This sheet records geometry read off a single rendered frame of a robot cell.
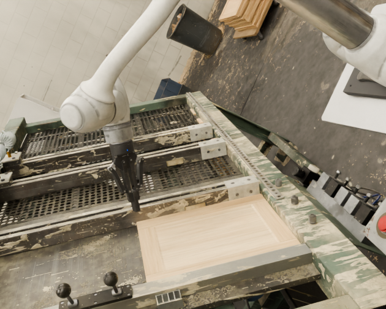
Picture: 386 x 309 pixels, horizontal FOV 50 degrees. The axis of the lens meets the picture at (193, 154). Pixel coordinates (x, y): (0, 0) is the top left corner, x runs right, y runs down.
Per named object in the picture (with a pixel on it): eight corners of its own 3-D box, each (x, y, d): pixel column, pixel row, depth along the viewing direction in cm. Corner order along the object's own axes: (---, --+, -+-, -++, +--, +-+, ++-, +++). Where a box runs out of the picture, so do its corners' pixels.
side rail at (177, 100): (188, 111, 295) (185, 96, 290) (29, 142, 279) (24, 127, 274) (185, 108, 302) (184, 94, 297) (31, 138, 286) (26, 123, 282)
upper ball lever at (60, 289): (81, 310, 113) (69, 293, 102) (67, 313, 112) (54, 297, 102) (80, 296, 115) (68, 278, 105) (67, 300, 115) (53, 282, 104)
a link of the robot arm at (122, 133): (97, 127, 133) (102, 144, 134) (108, 127, 125) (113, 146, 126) (123, 120, 138) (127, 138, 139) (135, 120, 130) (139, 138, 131)
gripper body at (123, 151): (127, 137, 138) (133, 164, 140) (103, 144, 133) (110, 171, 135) (137, 138, 132) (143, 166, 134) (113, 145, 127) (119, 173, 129)
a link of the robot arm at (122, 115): (109, 122, 138) (89, 130, 126) (98, 76, 135) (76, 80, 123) (138, 118, 135) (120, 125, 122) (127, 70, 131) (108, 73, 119)
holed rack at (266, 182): (284, 198, 148) (284, 197, 148) (276, 200, 148) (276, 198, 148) (190, 92, 298) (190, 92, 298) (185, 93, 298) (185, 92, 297)
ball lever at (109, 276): (125, 298, 115) (117, 281, 104) (111, 302, 114) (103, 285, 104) (123, 286, 117) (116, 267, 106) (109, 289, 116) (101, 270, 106)
